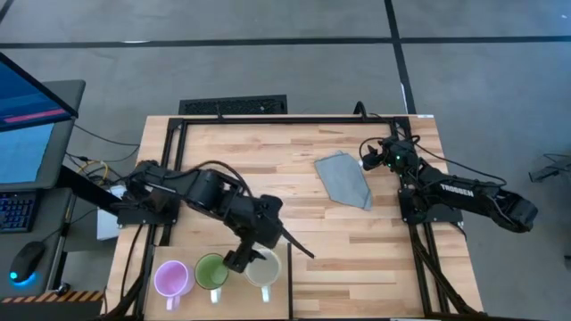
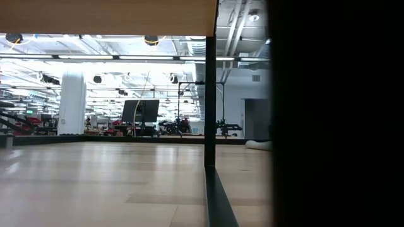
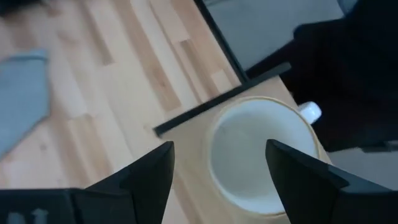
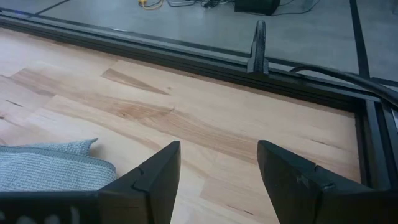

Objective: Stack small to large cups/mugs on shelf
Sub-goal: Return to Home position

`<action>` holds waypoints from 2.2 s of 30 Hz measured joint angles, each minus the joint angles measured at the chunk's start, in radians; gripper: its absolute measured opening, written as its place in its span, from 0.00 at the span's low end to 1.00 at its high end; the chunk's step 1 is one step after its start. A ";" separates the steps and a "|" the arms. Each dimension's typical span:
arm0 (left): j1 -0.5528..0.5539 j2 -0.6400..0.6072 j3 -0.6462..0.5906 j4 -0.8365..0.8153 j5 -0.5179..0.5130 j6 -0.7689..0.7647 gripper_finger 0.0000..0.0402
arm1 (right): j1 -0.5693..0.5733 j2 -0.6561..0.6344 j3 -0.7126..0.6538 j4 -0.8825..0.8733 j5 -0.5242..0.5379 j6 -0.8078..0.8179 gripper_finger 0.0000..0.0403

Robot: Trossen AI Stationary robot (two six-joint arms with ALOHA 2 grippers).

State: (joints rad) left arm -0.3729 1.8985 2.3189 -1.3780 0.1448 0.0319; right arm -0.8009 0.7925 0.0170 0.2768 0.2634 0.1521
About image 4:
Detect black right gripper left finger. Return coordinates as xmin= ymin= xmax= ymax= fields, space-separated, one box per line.
xmin=0 ymin=140 xmax=182 ymax=224

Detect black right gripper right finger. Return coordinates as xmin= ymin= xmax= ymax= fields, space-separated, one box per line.
xmin=256 ymin=139 xmax=398 ymax=224

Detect grey knitted cloth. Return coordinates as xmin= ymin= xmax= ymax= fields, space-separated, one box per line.
xmin=0 ymin=137 xmax=117 ymax=192

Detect black computer tower green lights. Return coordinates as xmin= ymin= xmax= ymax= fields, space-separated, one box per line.
xmin=233 ymin=0 xmax=282 ymax=17

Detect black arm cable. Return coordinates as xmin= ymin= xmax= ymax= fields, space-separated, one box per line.
xmin=289 ymin=65 xmax=398 ymax=108

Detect black metal table frame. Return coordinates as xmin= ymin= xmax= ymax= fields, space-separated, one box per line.
xmin=0 ymin=7 xmax=398 ymax=191

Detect black arched cable clip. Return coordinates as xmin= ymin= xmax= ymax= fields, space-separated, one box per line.
xmin=246 ymin=19 xmax=270 ymax=75

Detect black floor cable bundle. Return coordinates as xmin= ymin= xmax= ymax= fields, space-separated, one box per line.
xmin=165 ymin=0 xmax=234 ymax=9

